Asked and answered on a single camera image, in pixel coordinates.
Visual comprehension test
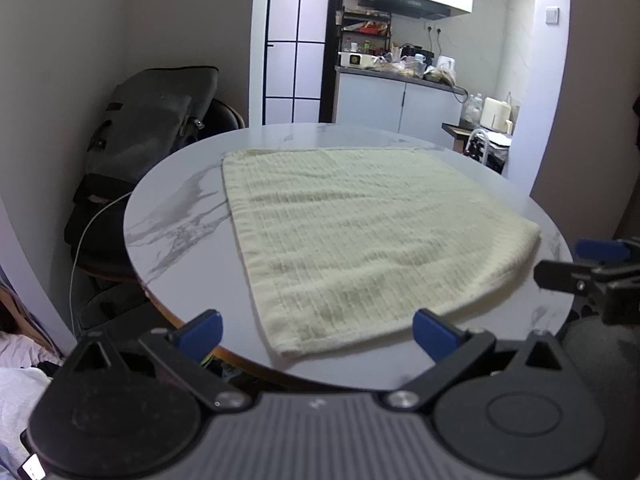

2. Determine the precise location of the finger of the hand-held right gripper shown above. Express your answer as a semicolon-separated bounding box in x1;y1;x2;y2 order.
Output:
575;238;640;265
533;258;640;325

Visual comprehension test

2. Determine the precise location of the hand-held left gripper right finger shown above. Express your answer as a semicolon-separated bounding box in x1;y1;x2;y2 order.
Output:
385;308;572;413

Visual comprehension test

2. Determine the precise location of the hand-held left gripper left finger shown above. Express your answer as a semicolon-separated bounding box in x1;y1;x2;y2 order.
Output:
62;309;252;413

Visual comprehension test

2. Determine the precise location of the pale yellow towel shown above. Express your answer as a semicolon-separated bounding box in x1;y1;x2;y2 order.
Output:
221;147;544;360

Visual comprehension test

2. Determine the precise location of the person's grey sweater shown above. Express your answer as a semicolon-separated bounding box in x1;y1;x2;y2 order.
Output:
559;317;640;463

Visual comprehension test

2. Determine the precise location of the dark chair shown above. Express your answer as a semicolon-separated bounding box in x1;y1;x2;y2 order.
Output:
64;97;247;313

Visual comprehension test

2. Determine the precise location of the cream rounded appliance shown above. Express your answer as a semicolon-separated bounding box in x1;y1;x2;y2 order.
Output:
480;96;514;134

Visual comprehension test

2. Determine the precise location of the white bedding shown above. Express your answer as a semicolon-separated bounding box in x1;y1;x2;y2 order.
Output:
0;332;67;463

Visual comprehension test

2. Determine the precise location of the grey backpack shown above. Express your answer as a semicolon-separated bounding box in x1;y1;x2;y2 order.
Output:
82;66;220;184

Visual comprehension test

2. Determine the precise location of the white kitchen base cabinet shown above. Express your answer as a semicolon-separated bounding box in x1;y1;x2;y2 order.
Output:
333;66;469;142

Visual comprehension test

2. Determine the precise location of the white countertop appliance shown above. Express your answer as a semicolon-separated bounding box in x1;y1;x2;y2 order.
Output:
338;51;377;69

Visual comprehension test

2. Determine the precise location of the black framed glass door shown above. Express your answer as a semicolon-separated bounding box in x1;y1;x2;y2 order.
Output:
262;0;334;126

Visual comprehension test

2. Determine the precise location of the black kitchen shelf rack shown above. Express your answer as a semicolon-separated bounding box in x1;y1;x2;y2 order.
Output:
341;7;393;57

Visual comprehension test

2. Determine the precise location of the black range hood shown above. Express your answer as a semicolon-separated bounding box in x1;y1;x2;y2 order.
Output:
357;0;454;20

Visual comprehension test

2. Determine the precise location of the white cable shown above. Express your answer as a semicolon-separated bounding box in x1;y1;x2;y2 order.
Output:
69;191;135;335

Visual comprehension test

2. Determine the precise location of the white metal frame rack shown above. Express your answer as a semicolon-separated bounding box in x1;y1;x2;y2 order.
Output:
466;128;489;164

